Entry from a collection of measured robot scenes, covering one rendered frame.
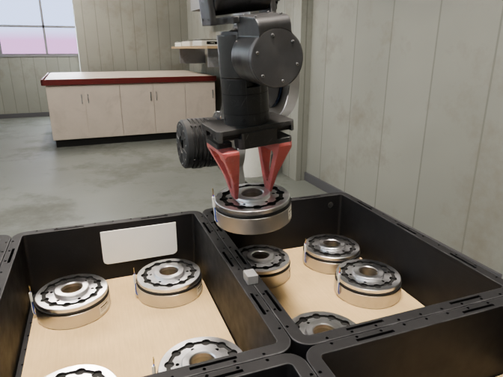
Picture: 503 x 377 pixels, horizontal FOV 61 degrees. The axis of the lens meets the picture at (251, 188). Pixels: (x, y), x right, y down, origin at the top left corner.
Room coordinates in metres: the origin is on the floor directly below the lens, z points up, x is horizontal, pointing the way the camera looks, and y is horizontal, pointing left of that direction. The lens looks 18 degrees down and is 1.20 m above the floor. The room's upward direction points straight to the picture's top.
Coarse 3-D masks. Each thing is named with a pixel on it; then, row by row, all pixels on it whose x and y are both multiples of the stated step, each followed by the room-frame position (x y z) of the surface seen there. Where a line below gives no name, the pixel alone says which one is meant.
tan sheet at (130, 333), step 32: (128, 288) 0.61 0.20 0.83; (32, 320) 0.53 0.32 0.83; (96, 320) 0.53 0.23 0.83; (128, 320) 0.53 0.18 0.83; (160, 320) 0.53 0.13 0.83; (192, 320) 0.53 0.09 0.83; (32, 352) 0.46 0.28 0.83; (64, 352) 0.46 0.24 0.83; (96, 352) 0.46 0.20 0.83; (128, 352) 0.46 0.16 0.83; (160, 352) 0.46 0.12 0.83
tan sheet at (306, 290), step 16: (304, 272) 0.67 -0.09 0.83; (272, 288) 0.61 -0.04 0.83; (288, 288) 0.61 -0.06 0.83; (304, 288) 0.61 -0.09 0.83; (320, 288) 0.61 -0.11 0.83; (288, 304) 0.57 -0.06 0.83; (304, 304) 0.57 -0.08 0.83; (320, 304) 0.57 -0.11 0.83; (336, 304) 0.57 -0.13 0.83; (352, 304) 0.57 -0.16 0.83; (400, 304) 0.57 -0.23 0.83; (416, 304) 0.57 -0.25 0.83; (352, 320) 0.53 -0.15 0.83; (368, 320) 0.53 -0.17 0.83
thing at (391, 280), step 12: (348, 264) 0.64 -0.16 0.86; (372, 264) 0.64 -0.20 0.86; (384, 264) 0.64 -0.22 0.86; (348, 276) 0.60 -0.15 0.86; (384, 276) 0.60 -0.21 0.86; (396, 276) 0.60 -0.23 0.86; (360, 288) 0.56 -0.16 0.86; (372, 288) 0.56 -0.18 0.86; (384, 288) 0.56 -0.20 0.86; (396, 288) 0.57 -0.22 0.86
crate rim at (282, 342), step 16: (80, 224) 0.65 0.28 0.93; (96, 224) 0.65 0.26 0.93; (112, 224) 0.65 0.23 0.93; (128, 224) 0.66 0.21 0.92; (208, 224) 0.65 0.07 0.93; (16, 240) 0.59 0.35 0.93; (16, 256) 0.54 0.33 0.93; (224, 256) 0.53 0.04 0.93; (0, 272) 0.49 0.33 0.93; (240, 272) 0.49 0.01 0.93; (0, 288) 0.45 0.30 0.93; (240, 288) 0.46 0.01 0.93; (0, 304) 0.42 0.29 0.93; (256, 304) 0.42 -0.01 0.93; (272, 320) 0.39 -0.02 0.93; (272, 336) 0.36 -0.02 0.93; (288, 336) 0.36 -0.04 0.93; (240, 352) 0.34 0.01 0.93; (256, 352) 0.34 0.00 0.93; (272, 352) 0.34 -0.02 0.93; (288, 352) 0.34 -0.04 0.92; (176, 368) 0.31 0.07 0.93; (192, 368) 0.32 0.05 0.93; (208, 368) 0.31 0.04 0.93; (224, 368) 0.32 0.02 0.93
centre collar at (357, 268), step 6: (360, 264) 0.63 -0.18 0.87; (366, 264) 0.63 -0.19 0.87; (354, 270) 0.61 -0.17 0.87; (360, 270) 0.62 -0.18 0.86; (372, 270) 0.62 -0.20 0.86; (378, 270) 0.61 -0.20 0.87; (360, 276) 0.59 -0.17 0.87; (366, 276) 0.59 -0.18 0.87; (372, 276) 0.59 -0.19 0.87; (378, 276) 0.59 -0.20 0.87
